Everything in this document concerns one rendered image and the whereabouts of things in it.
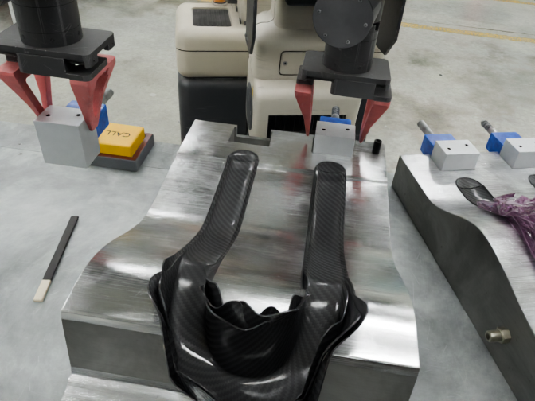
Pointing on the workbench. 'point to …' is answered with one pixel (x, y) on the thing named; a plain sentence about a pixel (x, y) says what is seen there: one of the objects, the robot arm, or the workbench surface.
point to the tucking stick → (56, 260)
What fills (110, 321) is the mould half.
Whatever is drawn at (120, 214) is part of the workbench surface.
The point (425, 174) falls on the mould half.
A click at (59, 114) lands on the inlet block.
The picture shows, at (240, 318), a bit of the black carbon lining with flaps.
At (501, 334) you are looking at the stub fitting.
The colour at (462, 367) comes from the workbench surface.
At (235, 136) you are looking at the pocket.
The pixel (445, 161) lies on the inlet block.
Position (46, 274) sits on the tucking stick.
